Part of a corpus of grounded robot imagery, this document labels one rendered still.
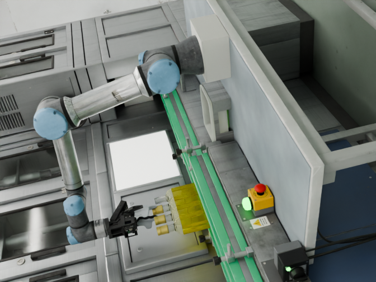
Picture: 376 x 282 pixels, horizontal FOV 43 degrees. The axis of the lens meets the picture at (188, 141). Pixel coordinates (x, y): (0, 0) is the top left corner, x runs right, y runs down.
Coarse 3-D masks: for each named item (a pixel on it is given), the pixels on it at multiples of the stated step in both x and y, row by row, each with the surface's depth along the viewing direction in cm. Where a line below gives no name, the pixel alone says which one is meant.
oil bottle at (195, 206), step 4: (200, 200) 193; (184, 204) 193; (188, 204) 192; (192, 204) 192; (196, 204) 192; (200, 204) 191; (176, 208) 191; (180, 208) 191; (184, 208) 191; (188, 208) 190; (192, 208) 190; (196, 208) 190; (200, 208) 190; (172, 212) 190; (176, 212) 190; (180, 212) 189; (184, 212) 189; (188, 212) 189; (192, 212) 189; (172, 216) 190; (176, 216) 189; (172, 220) 191
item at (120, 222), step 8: (120, 216) 191; (128, 216) 191; (112, 224) 192; (120, 224) 190; (128, 224) 187; (136, 224) 193; (112, 232) 189; (120, 232) 188; (128, 232) 190; (136, 232) 192
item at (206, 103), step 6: (204, 90) 201; (204, 96) 210; (204, 102) 212; (210, 102) 196; (204, 108) 214; (210, 108) 195; (204, 114) 216; (210, 114) 197; (204, 120) 218; (210, 120) 199; (210, 126) 216; (210, 132) 213; (210, 138) 211
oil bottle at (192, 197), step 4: (192, 192) 197; (196, 192) 197; (176, 196) 197; (180, 196) 196; (184, 196) 196; (188, 196) 196; (192, 196) 196; (196, 196) 195; (172, 200) 195; (176, 200) 195; (180, 200) 195; (184, 200) 194; (188, 200) 194; (192, 200) 194; (196, 200) 194; (168, 204) 195; (172, 204) 194; (176, 204) 193; (180, 204) 193; (172, 208) 194
